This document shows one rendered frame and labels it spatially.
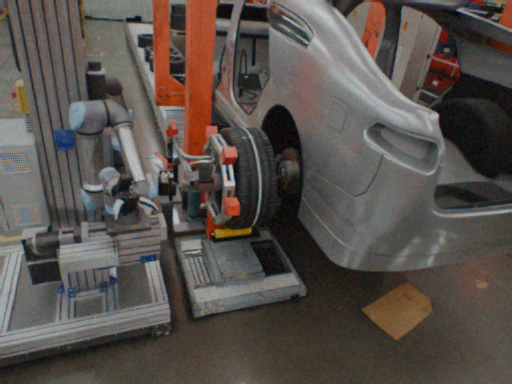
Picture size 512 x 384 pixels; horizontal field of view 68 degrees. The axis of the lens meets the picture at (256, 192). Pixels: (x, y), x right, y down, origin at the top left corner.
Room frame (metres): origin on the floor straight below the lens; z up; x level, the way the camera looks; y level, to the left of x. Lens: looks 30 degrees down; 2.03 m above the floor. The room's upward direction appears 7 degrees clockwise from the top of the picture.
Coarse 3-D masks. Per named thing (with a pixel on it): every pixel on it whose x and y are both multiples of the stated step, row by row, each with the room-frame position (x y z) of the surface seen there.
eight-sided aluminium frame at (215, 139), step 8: (216, 136) 2.18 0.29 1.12; (208, 144) 2.23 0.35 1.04; (216, 144) 2.06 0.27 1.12; (224, 144) 2.07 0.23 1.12; (208, 152) 2.31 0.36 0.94; (224, 168) 1.92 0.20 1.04; (232, 168) 1.94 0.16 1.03; (224, 176) 1.89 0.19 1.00; (232, 176) 1.90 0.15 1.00; (224, 184) 1.86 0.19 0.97; (232, 184) 1.87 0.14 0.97; (208, 192) 2.23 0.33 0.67; (224, 192) 1.85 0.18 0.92; (232, 192) 1.87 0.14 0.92; (208, 200) 2.19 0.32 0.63; (208, 208) 2.15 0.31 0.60; (216, 208) 2.13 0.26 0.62; (216, 216) 1.96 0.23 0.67; (224, 216) 1.85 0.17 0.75; (216, 224) 1.97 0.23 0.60
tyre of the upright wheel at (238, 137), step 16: (224, 128) 2.24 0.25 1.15; (240, 128) 2.24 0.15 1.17; (256, 128) 2.26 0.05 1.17; (240, 144) 2.02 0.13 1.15; (256, 144) 2.06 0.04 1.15; (240, 160) 1.93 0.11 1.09; (256, 160) 1.96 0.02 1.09; (272, 160) 2.00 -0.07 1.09; (240, 176) 1.88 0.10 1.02; (256, 176) 1.91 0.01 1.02; (272, 176) 1.95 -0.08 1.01; (240, 192) 1.85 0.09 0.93; (256, 192) 1.88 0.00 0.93; (272, 192) 1.91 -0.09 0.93; (240, 208) 1.84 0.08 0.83; (256, 208) 1.87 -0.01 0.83; (272, 208) 1.91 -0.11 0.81; (240, 224) 1.87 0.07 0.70; (256, 224) 1.94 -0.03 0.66
